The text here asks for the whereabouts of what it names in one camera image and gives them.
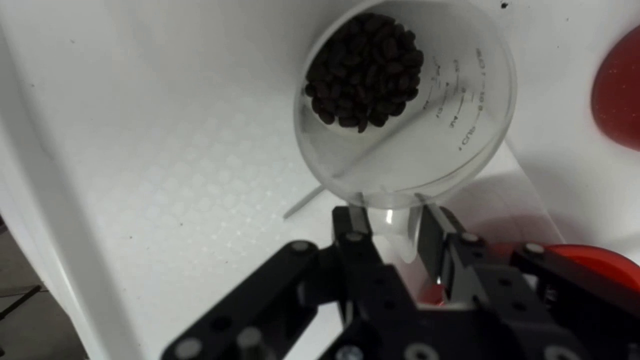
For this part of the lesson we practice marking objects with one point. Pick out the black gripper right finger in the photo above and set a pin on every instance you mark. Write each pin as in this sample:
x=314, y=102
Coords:
x=453, y=261

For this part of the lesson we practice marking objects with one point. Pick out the clear plastic measuring jar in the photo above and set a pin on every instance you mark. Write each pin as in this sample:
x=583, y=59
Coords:
x=440, y=133

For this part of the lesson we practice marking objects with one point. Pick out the dark coffee beans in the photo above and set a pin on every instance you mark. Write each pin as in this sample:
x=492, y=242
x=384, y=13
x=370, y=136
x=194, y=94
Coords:
x=367, y=71

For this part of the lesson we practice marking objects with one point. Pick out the red bowl with spoon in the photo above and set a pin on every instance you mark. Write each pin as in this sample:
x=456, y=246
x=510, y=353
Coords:
x=621, y=93

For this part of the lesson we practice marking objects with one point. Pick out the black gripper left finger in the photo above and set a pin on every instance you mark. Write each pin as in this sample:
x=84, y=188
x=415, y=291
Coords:
x=352, y=240

